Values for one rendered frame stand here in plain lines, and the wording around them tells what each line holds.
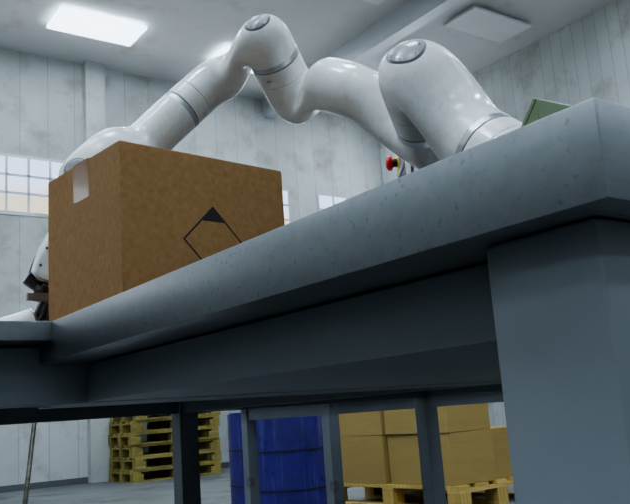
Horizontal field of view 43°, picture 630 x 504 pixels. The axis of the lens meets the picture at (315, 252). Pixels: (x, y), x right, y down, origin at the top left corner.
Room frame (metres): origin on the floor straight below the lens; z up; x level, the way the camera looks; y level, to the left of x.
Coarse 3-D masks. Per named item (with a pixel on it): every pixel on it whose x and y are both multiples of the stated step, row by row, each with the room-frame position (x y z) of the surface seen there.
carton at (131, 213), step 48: (48, 192) 1.25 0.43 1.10; (96, 192) 1.13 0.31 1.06; (144, 192) 1.10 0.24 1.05; (192, 192) 1.16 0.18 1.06; (240, 192) 1.22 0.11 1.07; (48, 240) 1.25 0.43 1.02; (96, 240) 1.13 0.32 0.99; (144, 240) 1.10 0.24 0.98; (192, 240) 1.15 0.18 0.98; (240, 240) 1.21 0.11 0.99; (96, 288) 1.13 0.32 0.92
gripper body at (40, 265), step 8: (40, 248) 1.42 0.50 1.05; (40, 256) 1.41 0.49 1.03; (32, 264) 1.44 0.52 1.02; (40, 264) 1.40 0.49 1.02; (48, 264) 1.41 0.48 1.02; (32, 272) 1.40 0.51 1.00; (40, 272) 1.40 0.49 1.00; (48, 272) 1.41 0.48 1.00; (40, 280) 1.44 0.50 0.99; (48, 280) 1.41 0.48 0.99
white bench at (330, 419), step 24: (264, 408) 3.55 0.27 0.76; (288, 408) 3.40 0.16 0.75; (312, 408) 3.26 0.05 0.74; (336, 408) 3.18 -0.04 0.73; (360, 408) 3.26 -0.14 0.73; (384, 408) 3.34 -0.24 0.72; (408, 408) 3.42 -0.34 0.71; (336, 432) 3.18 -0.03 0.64; (336, 456) 3.17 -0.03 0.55; (336, 480) 3.17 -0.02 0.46
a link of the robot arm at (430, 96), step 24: (408, 48) 1.15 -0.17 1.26; (432, 48) 1.14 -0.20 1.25; (384, 72) 1.16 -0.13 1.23; (408, 72) 1.14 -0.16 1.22; (432, 72) 1.13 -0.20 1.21; (456, 72) 1.14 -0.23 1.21; (384, 96) 1.19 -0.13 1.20; (408, 96) 1.14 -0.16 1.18; (432, 96) 1.13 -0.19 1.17; (456, 96) 1.13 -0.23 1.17; (480, 96) 1.14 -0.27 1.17; (408, 120) 1.20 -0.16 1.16; (432, 120) 1.14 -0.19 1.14; (456, 120) 1.12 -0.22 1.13; (480, 120) 1.09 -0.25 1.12; (432, 144) 1.15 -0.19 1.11; (456, 144) 1.11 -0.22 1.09
